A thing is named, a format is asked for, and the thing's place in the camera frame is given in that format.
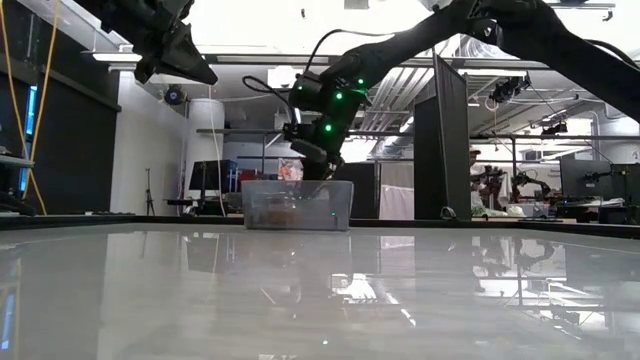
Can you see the red equipment cart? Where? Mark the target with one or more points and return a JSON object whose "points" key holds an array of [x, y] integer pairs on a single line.
{"points": [[250, 176]]}

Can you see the black cabinet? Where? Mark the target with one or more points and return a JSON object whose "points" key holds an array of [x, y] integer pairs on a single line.
{"points": [[362, 190]]}

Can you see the black background monitor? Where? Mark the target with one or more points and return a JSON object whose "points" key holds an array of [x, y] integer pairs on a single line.
{"points": [[585, 177], [210, 175], [627, 182]]}

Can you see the black ceiling-mounted camera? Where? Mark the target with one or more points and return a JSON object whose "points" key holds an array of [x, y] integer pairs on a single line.
{"points": [[510, 89], [555, 129]]}

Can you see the floral printed panel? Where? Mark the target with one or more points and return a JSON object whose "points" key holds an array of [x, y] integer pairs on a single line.
{"points": [[290, 170]]}

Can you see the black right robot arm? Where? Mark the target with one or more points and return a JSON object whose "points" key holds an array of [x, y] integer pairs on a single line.
{"points": [[525, 30]]}

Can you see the long ceiling light fixture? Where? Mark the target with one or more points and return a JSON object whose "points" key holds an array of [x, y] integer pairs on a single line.
{"points": [[115, 57]]}

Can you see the dark grey plastic bin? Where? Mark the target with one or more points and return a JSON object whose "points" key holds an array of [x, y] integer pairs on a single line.
{"points": [[300, 207]]}

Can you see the black partition panel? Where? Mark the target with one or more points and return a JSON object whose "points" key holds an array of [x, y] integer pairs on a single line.
{"points": [[445, 150]]}

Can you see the dark grey side desk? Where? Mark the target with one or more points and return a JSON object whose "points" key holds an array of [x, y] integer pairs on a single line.
{"points": [[15, 162]]}

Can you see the ceiling track light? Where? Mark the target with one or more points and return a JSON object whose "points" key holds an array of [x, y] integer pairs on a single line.
{"points": [[580, 5]]}

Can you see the white ceiling box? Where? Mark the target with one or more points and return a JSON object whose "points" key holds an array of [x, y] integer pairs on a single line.
{"points": [[280, 77]]}

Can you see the black background robot arm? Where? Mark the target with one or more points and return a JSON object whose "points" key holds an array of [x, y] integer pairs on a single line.
{"points": [[532, 182], [492, 180]]}

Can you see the computer monitor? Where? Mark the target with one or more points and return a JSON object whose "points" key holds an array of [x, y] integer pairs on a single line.
{"points": [[31, 130]]}

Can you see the white curtain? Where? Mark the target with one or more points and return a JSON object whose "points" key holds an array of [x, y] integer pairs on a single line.
{"points": [[396, 197]]}

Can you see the black metal table frame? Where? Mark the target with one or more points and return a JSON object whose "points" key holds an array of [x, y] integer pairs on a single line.
{"points": [[75, 219]]}

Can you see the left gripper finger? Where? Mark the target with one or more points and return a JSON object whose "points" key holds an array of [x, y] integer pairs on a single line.
{"points": [[185, 65], [192, 47]]}

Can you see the black tripod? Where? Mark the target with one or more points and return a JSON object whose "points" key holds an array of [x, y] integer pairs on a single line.
{"points": [[148, 192]]}

